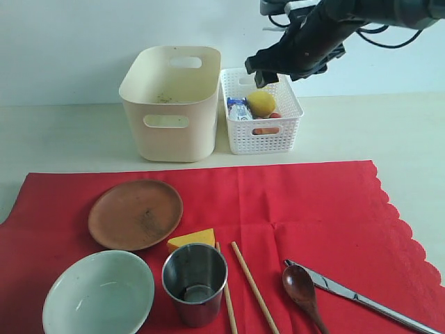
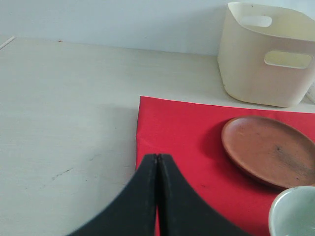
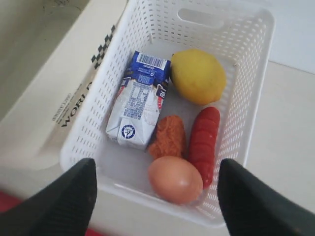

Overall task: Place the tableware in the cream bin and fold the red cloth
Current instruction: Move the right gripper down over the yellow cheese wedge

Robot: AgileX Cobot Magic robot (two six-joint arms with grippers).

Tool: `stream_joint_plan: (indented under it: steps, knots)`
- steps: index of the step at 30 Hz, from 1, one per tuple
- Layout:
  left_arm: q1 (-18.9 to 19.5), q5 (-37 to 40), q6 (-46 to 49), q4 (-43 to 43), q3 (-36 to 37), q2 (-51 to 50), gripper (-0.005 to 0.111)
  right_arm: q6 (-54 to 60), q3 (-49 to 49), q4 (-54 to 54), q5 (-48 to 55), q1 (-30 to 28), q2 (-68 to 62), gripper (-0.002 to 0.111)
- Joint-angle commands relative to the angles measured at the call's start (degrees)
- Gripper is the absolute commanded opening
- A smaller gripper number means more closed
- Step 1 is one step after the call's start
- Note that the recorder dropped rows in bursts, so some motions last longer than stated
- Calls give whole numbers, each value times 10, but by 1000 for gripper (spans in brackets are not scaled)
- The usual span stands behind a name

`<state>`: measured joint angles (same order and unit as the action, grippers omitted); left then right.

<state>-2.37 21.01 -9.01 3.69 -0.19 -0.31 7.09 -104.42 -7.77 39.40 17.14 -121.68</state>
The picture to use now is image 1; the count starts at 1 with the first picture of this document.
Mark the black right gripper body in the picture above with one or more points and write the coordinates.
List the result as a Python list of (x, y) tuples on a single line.
[(308, 44)]

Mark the yellow lemon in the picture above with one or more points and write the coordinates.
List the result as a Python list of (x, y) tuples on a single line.
[(261, 103)]

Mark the blue white milk carton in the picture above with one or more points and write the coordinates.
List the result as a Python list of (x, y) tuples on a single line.
[(238, 109)]

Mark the orange fried chicken piece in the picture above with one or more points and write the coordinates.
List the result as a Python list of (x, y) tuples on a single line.
[(265, 131)]

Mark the orange cheese wedge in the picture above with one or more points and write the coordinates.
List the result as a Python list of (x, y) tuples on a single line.
[(202, 237)]

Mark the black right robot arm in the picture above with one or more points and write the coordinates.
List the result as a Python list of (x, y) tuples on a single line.
[(417, 15)]

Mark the white perforated plastic basket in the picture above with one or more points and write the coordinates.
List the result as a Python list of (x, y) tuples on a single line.
[(237, 83)]

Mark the cream plastic bin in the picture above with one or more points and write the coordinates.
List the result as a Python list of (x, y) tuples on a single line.
[(170, 97)]

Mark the red table cloth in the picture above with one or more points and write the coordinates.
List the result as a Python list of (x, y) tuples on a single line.
[(333, 218)]

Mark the brown wooden plate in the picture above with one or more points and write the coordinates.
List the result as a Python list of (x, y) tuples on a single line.
[(135, 215)]

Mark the dark wooden spoon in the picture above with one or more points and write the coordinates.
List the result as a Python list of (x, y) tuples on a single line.
[(300, 288)]

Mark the stainless steel cup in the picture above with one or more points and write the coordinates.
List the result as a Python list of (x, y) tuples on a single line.
[(194, 277)]

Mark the silver table knife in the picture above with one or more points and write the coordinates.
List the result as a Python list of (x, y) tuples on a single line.
[(333, 287)]

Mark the right wooden chopstick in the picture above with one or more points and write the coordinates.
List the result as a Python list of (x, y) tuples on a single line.
[(257, 294)]

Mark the wooden chopstick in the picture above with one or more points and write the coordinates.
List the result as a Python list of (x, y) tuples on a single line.
[(257, 294), (230, 309)]

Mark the left wooden chopstick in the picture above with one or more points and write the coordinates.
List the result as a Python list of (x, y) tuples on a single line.
[(230, 309)]

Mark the pale green ceramic bowl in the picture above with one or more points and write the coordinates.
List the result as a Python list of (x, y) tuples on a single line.
[(111, 291)]

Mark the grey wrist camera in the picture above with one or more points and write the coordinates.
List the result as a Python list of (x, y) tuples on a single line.
[(280, 7)]

